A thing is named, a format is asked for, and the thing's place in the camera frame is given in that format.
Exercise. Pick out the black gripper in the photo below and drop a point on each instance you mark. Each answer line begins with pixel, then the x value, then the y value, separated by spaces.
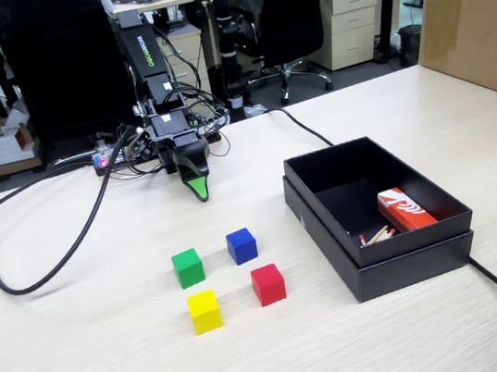
pixel 169 125

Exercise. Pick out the green cube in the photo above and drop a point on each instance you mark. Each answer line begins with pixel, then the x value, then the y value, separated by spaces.
pixel 188 270

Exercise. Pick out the beige drawer cabinet behind arm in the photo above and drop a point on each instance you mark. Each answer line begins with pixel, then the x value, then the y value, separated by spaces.
pixel 189 59

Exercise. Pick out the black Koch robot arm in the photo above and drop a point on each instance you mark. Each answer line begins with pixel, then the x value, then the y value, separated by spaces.
pixel 141 47

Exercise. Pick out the blue cube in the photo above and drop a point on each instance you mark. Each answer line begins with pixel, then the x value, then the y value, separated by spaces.
pixel 242 247

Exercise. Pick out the red cube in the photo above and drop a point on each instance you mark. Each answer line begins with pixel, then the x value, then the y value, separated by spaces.
pixel 269 286

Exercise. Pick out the yellow cube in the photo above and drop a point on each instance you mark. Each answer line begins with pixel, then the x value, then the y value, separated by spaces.
pixel 205 311

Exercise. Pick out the control board with red LED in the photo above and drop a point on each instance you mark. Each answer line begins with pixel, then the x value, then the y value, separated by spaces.
pixel 106 160

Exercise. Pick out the black pole with white bands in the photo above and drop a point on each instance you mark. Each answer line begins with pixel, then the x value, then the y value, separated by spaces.
pixel 226 35

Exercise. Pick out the black cardboard box tray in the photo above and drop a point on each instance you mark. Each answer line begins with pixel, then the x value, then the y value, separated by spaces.
pixel 344 167

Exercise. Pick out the large black office chair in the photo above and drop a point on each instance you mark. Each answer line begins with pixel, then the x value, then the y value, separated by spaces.
pixel 61 59

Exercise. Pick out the brown flat carton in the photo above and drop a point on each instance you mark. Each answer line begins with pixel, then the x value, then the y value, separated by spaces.
pixel 16 167

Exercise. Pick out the black office chair chrome base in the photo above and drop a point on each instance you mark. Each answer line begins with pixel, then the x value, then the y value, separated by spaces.
pixel 288 11

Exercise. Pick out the red-tipped wooden match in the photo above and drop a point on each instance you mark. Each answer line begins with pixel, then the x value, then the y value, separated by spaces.
pixel 385 237
pixel 380 236
pixel 373 235

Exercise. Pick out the white small carton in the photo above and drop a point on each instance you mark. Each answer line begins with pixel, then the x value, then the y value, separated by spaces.
pixel 5 142

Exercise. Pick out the orange white matchbox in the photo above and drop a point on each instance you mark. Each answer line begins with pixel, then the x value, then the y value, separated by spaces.
pixel 404 214

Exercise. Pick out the black open box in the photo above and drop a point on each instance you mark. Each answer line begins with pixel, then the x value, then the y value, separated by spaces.
pixel 406 272

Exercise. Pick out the black trash bin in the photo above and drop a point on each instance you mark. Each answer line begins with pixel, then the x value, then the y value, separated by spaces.
pixel 411 45

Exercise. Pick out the small board camera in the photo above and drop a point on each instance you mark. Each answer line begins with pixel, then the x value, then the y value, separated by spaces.
pixel 145 151

